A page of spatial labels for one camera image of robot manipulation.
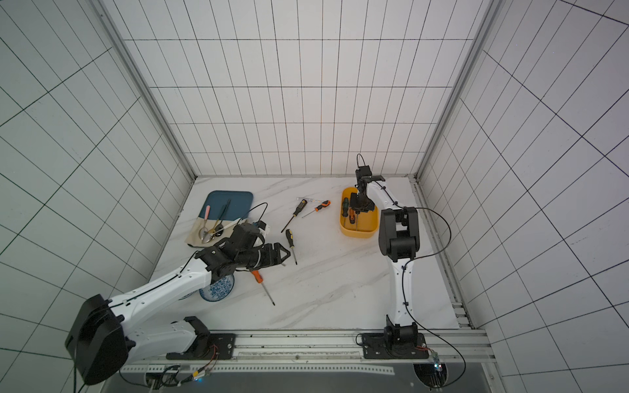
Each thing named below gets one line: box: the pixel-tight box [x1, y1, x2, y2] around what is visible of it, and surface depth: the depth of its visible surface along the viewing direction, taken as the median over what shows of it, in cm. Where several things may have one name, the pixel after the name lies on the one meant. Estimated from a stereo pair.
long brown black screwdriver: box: [280, 198, 308, 234], surface depth 109 cm
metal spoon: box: [202, 218, 220, 244], surface depth 100 cm
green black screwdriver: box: [342, 197, 349, 218], surface depth 108 cm
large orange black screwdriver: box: [250, 270, 277, 307], surface depth 88 cm
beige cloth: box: [185, 216, 247, 248], surface depth 101 cm
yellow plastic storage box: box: [339, 186, 379, 239], surface depth 103 cm
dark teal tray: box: [198, 189, 254, 221], surface depth 112 cm
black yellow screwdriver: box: [285, 228, 298, 266], surface depth 99 cm
